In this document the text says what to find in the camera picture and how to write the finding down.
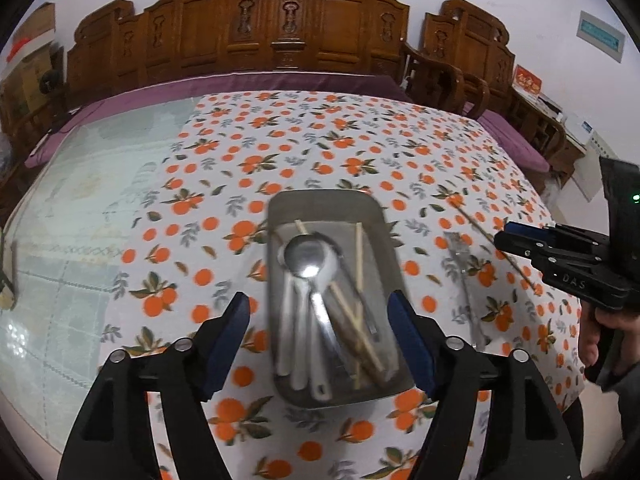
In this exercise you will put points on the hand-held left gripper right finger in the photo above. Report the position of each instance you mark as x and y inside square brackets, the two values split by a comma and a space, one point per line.
[407, 340]

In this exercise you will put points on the person's right hand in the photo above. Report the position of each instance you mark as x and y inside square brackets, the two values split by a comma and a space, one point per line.
[587, 335]

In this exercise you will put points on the carved wooden sofa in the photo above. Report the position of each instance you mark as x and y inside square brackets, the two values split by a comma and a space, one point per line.
[225, 35]

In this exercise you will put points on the white plastic spoon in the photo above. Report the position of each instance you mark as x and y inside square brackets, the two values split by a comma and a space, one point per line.
[286, 320]

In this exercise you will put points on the light wooden chopstick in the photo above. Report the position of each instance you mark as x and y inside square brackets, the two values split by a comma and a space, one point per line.
[359, 260]
[350, 317]
[356, 360]

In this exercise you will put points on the carved wooden armchair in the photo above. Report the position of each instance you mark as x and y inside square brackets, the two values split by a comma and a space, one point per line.
[475, 55]

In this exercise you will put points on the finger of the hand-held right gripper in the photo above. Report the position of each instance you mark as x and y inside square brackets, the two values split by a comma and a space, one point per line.
[565, 260]
[520, 232]

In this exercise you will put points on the red printed card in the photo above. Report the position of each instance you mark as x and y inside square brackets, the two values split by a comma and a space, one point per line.
[527, 80]

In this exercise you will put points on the white box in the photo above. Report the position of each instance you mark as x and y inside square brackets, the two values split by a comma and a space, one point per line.
[595, 160]

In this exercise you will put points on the person's right forearm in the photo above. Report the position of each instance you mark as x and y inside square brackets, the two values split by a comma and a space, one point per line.
[629, 385]

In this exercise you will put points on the long purple seat cushion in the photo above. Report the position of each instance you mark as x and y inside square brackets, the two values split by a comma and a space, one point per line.
[200, 91]

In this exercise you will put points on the metal fork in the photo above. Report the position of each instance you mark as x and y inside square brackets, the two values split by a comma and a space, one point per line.
[462, 265]

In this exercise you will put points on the wooden side chair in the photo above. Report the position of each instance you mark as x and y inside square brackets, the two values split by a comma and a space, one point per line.
[35, 125]

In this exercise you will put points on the metal spoon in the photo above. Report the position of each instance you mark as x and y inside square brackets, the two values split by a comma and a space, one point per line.
[305, 257]

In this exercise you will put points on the dark brown chopstick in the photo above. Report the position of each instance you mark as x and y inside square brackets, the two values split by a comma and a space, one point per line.
[475, 222]

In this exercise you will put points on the purple armchair cushion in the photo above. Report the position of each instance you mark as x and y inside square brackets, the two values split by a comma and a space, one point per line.
[510, 137]

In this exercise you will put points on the orange print tablecloth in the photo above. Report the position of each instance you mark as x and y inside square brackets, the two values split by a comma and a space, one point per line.
[300, 135]

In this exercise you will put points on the stack of cardboard boxes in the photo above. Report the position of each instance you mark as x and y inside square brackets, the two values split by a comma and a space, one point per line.
[27, 75]

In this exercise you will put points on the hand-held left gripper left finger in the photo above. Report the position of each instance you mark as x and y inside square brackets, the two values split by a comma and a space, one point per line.
[232, 340]

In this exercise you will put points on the metal tray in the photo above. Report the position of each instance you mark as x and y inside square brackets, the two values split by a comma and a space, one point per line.
[325, 210]

